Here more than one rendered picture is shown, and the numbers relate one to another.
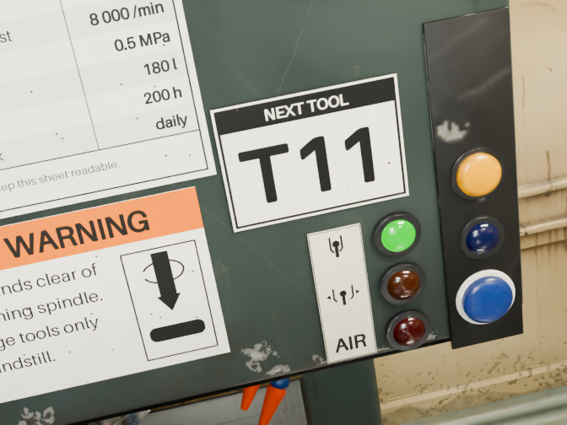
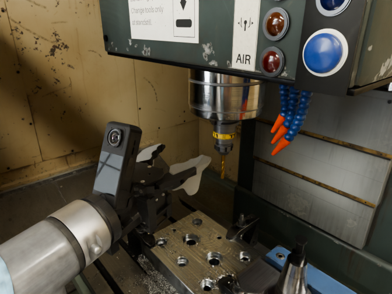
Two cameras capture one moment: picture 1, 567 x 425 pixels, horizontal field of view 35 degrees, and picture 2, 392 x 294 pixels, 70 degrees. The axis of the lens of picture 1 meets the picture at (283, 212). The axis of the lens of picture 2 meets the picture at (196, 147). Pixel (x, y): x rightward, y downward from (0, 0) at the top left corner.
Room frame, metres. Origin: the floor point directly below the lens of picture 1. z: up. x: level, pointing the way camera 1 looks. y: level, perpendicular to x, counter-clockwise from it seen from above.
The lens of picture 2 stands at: (0.23, -0.24, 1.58)
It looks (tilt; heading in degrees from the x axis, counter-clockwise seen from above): 24 degrees down; 54
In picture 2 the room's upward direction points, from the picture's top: straight up
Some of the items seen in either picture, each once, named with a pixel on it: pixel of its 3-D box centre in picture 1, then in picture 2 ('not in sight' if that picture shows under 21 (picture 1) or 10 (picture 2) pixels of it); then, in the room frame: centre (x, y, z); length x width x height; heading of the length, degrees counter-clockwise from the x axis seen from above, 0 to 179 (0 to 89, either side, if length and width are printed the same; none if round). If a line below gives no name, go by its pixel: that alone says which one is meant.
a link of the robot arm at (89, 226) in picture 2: not in sight; (82, 233); (0.28, 0.07, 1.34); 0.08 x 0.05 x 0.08; 111
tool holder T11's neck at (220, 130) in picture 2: not in sight; (224, 129); (0.63, 0.20, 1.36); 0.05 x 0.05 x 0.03
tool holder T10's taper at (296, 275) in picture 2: not in sight; (293, 277); (0.50, -0.09, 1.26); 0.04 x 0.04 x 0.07
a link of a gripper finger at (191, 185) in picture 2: not in sight; (192, 178); (0.46, 0.09, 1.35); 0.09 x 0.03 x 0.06; 178
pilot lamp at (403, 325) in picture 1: (408, 330); (271, 62); (0.44, -0.06, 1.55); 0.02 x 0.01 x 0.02; 95
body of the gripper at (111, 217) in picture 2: not in sight; (129, 203); (0.35, 0.10, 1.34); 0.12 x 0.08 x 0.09; 21
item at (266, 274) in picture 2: not in sight; (258, 277); (0.50, -0.03, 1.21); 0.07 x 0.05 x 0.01; 5
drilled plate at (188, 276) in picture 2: not in sight; (202, 255); (0.61, 0.25, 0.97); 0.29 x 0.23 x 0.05; 95
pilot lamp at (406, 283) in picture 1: (403, 284); (275, 24); (0.44, -0.06, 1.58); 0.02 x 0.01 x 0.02; 95
